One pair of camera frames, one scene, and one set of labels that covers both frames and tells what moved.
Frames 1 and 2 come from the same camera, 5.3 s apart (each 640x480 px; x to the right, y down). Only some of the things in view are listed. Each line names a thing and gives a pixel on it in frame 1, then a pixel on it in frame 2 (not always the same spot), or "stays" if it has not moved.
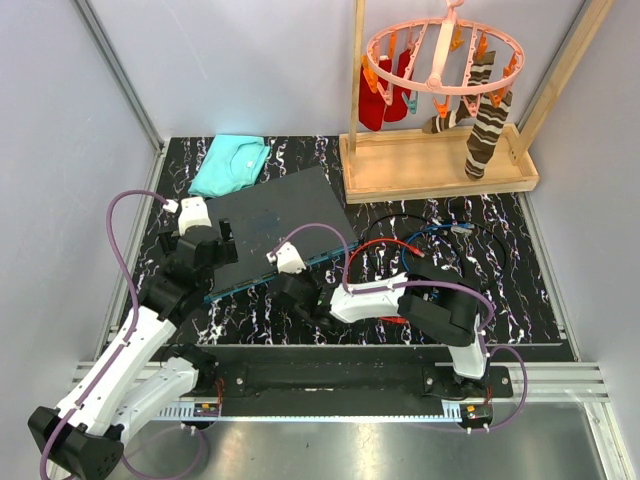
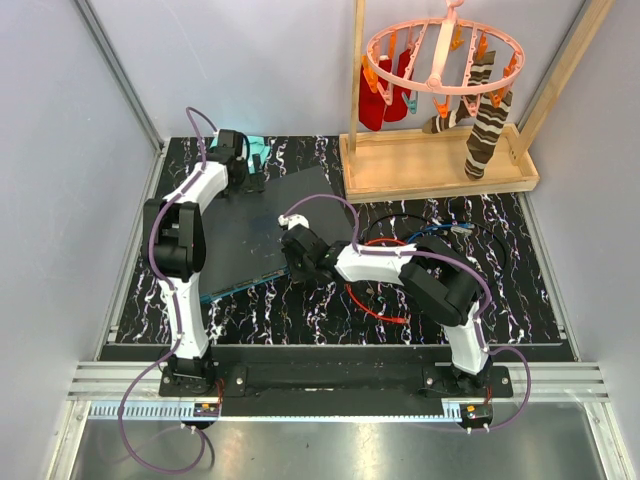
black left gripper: (227, 254) → (254, 183)
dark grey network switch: (260, 215) stays
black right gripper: (305, 274) → (300, 275)
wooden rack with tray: (395, 165) stays
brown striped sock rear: (480, 74) stays
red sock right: (398, 111) stays
